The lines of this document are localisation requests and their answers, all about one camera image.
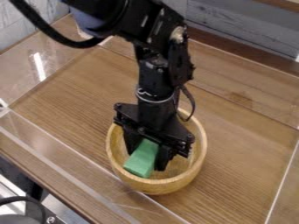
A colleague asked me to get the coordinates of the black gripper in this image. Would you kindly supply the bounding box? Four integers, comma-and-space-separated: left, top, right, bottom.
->
113, 103, 194, 172

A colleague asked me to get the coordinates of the green rectangular block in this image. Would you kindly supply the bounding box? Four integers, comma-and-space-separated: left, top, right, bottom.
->
122, 139, 158, 179

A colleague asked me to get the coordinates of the brown wooden bowl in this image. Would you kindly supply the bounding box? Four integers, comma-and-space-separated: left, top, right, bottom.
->
106, 116, 208, 195

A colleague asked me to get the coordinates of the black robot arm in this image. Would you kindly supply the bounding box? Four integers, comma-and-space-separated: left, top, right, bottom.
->
61, 0, 194, 172

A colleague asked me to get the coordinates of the clear acrylic tray wall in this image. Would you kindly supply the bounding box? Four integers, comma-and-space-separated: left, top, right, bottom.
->
0, 31, 299, 224

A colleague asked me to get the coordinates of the black metal table frame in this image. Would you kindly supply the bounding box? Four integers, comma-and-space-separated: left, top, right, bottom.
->
0, 157, 68, 224

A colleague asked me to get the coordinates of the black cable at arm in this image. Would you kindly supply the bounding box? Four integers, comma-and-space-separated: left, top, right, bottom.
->
9, 0, 114, 49

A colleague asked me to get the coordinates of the black cable bottom left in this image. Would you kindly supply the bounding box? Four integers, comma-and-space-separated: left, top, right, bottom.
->
0, 195, 46, 224

